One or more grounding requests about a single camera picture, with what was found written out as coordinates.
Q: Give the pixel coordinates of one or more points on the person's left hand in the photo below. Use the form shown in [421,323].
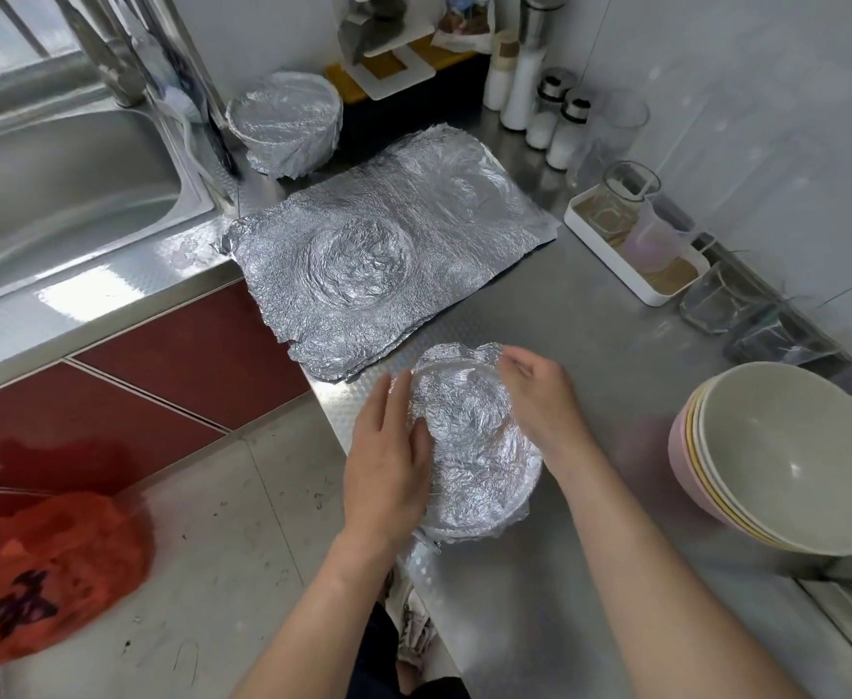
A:
[385,476]

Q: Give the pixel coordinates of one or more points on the person's right hand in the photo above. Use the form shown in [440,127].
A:
[546,408]

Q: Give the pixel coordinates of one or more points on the foil-covered bowl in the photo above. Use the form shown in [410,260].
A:
[470,451]
[284,121]

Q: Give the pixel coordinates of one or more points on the stack of aluminium foil sheets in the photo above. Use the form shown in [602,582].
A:
[397,240]

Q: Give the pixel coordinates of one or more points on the pink bowl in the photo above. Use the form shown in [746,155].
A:
[797,458]

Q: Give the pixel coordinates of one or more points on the person's left forearm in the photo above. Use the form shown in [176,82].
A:
[324,626]

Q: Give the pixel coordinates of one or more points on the person's right forearm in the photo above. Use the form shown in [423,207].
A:
[674,589]

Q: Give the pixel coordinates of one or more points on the person's right white shoe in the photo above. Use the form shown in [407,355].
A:
[412,626]

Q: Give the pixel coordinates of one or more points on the person's dark trousers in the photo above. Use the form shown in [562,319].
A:
[375,662]

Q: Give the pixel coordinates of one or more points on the white rectangular tray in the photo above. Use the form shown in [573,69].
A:
[601,252]

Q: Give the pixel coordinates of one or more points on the pink translucent cup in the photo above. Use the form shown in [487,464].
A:
[656,243]

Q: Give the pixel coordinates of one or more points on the red kitchen cabinet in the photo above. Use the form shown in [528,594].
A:
[201,364]

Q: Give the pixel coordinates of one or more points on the tall white steel-capped bottle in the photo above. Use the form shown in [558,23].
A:
[521,87]

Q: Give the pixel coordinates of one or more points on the small white tan-capped bottle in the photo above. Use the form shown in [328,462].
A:
[499,80]

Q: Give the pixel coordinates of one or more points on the red plastic bag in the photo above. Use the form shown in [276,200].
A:
[48,575]

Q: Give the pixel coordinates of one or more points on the white corner shelf rack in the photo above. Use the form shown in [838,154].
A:
[390,43]

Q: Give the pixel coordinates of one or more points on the colourful snack packet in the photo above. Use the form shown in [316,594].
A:
[467,10]

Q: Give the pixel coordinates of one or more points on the white dish brush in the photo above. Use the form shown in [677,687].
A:
[182,106]

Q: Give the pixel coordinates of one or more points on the stainless steel sink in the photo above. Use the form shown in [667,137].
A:
[62,196]

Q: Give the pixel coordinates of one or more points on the steel faucet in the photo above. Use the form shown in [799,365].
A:
[106,51]

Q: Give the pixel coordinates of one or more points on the metal window railing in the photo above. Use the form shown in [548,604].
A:
[4,29]

